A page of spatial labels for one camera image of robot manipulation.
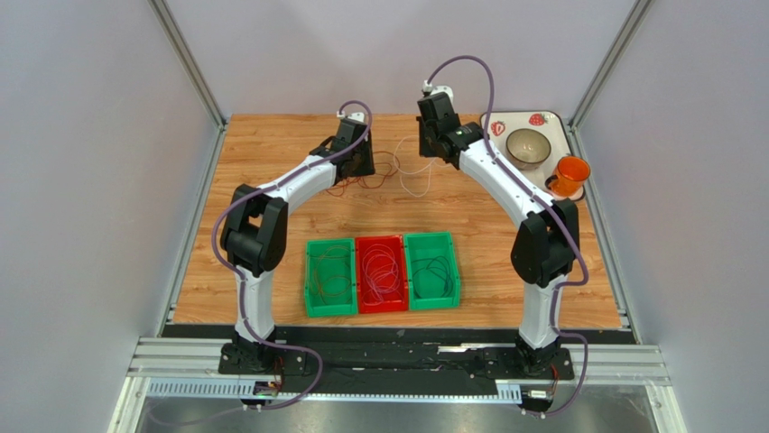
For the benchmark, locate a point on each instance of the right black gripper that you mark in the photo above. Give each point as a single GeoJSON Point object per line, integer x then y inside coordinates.
{"type": "Point", "coordinates": [429, 143]}

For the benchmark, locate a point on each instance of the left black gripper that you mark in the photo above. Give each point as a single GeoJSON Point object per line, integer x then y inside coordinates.
{"type": "Point", "coordinates": [367, 169]}

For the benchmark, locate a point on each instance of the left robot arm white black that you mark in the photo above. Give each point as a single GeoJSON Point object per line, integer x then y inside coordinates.
{"type": "Point", "coordinates": [250, 238]}

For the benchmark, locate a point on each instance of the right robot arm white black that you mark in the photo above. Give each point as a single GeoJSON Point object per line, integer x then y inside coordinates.
{"type": "Point", "coordinates": [546, 243]}

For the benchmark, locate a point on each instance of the grey ceramic bowl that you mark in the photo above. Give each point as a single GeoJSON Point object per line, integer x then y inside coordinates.
{"type": "Point", "coordinates": [528, 149]}

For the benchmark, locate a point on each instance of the strawberry pattern white tray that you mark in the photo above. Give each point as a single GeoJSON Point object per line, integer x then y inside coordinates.
{"type": "Point", "coordinates": [501, 124]}

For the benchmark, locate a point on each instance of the red plastic bin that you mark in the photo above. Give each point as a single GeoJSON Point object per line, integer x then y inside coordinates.
{"type": "Point", "coordinates": [382, 284]}

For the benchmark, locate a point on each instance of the left green plastic bin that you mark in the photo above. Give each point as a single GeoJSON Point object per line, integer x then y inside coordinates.
{"type": "Point", "coordinates": [330, 281]}

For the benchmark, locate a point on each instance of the green plastic bin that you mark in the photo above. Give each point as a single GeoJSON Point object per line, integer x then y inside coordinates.
{"type": "Point", "coordinates": [432, 271]}
{"type": "Point", "coordinates": [330, 281]}

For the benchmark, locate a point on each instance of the orange mug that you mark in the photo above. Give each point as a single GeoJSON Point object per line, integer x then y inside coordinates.
{"type": "Point", "coordinates": [568, 176]}

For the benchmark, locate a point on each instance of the right green plastic bin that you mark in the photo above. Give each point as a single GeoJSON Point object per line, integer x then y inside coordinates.
{"type": "Point", "coordinates": [432, 271]}

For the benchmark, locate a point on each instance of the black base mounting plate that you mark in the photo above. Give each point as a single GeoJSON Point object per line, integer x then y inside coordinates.
{"type": "Point", "coordinates": [387, 360]}

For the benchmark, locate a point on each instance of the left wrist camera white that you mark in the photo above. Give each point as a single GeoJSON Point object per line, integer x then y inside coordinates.
{"type": "Point", "coordinates": [362, 117]}

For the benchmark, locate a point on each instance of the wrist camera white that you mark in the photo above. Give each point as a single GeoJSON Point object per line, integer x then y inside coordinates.
{"type": "Point", "coordinates": [362, 117]}
{"type": "Point", "coordinates": [430, 90]}

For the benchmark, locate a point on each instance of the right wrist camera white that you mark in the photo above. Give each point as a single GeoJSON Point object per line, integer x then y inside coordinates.
{"type": "Point", "coordinates": [430, 90]}

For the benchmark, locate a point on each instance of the right aluminium frame post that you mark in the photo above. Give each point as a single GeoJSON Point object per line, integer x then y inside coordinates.
{"type": "Point", "coordinates": [626, 33]}

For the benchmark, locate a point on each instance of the aluminium frame post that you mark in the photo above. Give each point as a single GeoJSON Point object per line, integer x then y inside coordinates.
{"type": "Point", "coordinates": [175, 35]}
{"type": "Point", "coordinates": [626, 33]}

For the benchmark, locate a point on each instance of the left aluminium frame post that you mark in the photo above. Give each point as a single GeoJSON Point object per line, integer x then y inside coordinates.
{"type": "Point", "coordinates": [175, 35]}

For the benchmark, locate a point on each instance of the aluminium rail front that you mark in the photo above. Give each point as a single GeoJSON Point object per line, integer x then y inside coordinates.
{"type": "Point", "coordinates": [176, 368]}

